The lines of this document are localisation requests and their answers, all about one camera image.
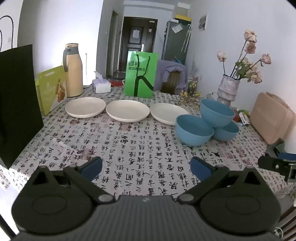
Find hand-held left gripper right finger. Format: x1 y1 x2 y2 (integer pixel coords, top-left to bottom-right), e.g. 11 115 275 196
177 156 264 205

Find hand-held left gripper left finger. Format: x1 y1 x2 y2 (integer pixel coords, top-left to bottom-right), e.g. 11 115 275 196
29 156 116 205

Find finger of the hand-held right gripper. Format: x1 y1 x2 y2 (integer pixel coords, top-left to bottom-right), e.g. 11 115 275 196
257 156 290 176
265 138 296 161

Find blue plastic bowl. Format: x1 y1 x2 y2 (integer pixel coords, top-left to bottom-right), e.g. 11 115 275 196
175 115 214 146
199 99 236 128
213 121 239 142

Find cream round plate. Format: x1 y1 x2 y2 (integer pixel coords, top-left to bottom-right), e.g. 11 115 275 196
65 97 106 118
106 100 150 122
150 103 190 126

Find beige padded case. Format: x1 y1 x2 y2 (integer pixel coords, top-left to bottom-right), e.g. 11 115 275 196
249 92 296 145

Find green and white packet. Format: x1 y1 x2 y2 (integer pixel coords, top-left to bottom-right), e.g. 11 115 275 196
237 109 251 126

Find grey-pink ribbed vase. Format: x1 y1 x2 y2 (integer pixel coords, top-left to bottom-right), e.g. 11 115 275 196
216 75 241 107

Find yellow flower branches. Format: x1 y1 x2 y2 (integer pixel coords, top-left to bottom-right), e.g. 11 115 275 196
179 80 216 103

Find white tissue box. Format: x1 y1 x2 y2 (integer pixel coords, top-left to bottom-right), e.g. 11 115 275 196
92 71 111 94

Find yellow-green snack box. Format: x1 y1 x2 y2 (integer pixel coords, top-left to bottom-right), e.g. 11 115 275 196
35 65 68 116

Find wooden chair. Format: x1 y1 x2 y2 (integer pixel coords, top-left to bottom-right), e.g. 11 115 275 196
160 71 183 95

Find green paper bag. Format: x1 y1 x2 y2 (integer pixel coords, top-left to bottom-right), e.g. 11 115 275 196
124 50 159 99

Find beige thermos jug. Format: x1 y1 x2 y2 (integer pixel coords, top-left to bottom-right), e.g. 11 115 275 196
62 43 84 97

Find black paper bag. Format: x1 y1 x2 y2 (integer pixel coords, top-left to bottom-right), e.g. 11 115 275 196
0 16 44 169

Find pale dried stems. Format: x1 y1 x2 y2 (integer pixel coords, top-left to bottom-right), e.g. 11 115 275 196
188 56 200 80

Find bunch of dried roses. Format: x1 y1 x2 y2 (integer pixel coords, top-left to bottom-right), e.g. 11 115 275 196
217 29 271 84

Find purple jacket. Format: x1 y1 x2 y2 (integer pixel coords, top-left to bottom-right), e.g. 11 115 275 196
155 59 188 93

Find dark entrance door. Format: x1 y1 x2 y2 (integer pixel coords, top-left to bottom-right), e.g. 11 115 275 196
119 16 158 72

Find wooden side door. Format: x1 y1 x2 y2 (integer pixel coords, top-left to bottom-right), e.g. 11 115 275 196
107 10 119 78

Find grey refrigerator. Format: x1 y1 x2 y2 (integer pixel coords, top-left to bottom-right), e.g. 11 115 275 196
161 20 192 64

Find white umbrella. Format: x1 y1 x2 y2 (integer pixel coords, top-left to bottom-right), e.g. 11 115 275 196
181 24 192 52

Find yellow and black box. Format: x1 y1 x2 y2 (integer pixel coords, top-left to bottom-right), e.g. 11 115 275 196
174 14 192 25

